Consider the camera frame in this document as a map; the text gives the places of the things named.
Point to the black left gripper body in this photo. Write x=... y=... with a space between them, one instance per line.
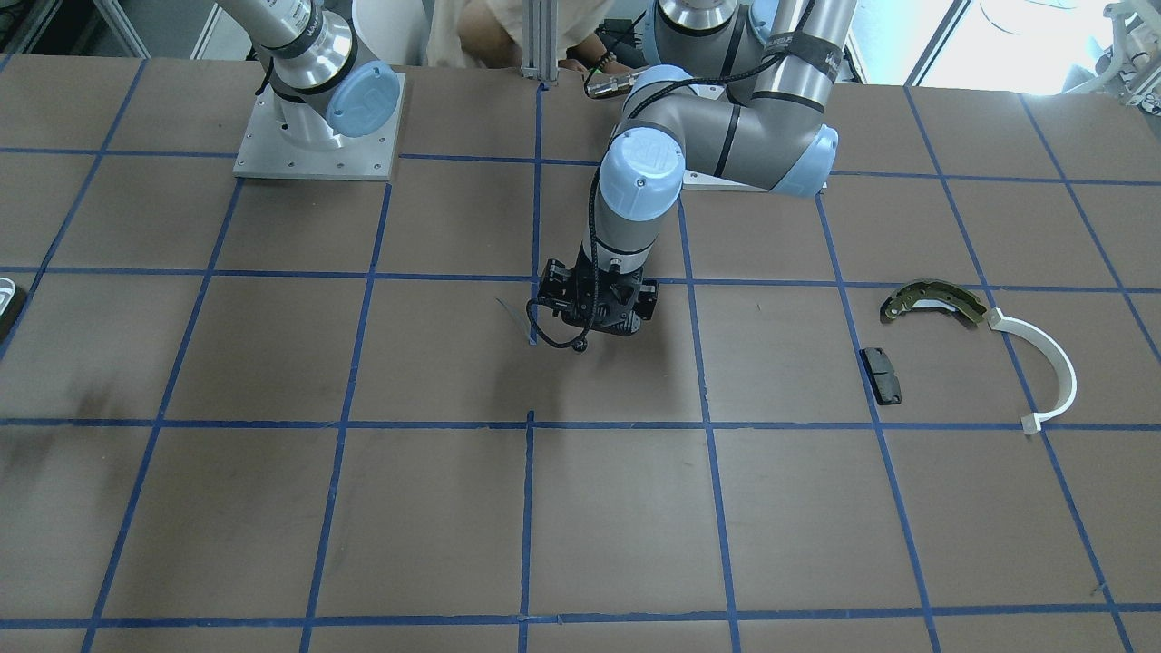
x=554 y=287

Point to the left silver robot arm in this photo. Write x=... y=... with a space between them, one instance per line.
x=732 y=90

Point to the silver ribbed metal tray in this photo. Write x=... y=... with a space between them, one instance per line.
x=13 y=297

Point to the person left hand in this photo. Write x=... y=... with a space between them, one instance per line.
x=573 y=62

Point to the dark brake pad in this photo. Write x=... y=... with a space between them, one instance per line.
x=882 y=376

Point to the olive brake shoe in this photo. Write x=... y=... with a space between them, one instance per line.
x=934 y=294

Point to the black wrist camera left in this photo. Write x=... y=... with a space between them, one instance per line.
x=557 y=289

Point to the aluminium frame post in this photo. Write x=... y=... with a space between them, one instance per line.
x=538 y=59

